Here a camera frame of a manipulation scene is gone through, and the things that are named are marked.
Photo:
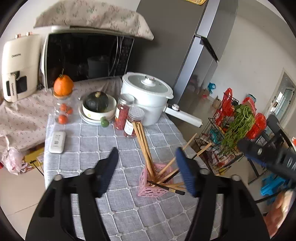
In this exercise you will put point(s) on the grey refrigerator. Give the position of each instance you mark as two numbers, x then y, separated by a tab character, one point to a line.
175	34

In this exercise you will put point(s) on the black chair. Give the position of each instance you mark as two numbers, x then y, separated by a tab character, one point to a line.
275	129

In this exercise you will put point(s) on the cream air fryer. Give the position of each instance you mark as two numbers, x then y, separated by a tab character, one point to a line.
18	69

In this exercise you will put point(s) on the glass door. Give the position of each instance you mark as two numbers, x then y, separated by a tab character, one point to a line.
284	92

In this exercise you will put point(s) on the yellow cardboard box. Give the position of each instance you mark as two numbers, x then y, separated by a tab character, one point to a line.
34	158

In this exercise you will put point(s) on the black microwave oven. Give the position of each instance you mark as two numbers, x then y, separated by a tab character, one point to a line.
87	58

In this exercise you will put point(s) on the small blue plastic stool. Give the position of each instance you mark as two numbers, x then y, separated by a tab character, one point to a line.
211	87

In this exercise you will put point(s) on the floral microwave cover cloth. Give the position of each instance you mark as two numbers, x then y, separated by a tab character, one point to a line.
92	16

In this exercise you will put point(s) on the peach cloth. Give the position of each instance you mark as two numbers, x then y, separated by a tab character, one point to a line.
282	208

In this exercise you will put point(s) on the pink floral tablecloth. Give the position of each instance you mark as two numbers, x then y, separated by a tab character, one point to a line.
23	115

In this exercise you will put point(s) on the dark green pumpkin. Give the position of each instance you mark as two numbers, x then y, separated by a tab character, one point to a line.
96	102

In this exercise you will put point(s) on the small orange tangerine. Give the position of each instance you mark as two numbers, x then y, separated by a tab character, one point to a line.
63	107
69	110
62	119

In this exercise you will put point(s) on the pink perforated utensil basket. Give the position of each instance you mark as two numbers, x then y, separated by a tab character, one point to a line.
150	190

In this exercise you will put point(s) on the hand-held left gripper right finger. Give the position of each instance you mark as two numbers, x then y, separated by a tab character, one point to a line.
186	173

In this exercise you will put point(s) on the white remote control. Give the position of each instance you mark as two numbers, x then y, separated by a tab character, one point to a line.
56	141

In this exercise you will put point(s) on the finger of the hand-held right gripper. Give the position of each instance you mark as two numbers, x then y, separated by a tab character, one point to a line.
266	155

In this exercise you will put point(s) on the bunch of green coriander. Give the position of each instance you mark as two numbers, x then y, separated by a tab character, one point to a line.
238	125

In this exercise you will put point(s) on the grey checked tablecloth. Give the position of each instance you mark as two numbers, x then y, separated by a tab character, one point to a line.
92	143

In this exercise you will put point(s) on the pink plastic bag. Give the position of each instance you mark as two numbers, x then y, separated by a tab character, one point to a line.
11	160

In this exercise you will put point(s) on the silver-lidded jar of red berries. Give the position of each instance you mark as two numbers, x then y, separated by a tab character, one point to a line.
133	122

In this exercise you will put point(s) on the bunch of wooden chopsticks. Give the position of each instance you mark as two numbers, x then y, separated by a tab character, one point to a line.
142	143

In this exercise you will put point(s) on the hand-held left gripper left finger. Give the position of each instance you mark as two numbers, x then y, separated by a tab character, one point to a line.
108	171

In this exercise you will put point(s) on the cream bowl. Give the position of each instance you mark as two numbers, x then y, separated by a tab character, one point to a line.
108	112

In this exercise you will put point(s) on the brown cardboard box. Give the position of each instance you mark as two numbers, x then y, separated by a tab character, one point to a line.
216	102

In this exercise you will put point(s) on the white bowl on plates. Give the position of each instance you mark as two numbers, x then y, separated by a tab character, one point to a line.
86	119

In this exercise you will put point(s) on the clear glass jar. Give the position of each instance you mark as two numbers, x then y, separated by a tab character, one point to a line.
57	104

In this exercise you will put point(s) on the yellow woven tray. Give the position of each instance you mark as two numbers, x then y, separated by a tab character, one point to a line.
195	1

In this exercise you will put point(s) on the large orange fruit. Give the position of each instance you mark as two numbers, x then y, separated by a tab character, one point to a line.
63	85

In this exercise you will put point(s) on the white electric pot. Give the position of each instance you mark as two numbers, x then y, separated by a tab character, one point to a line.
143	102

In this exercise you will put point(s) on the red plastic bag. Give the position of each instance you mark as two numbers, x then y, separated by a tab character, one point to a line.
227	102
256	125
249	104

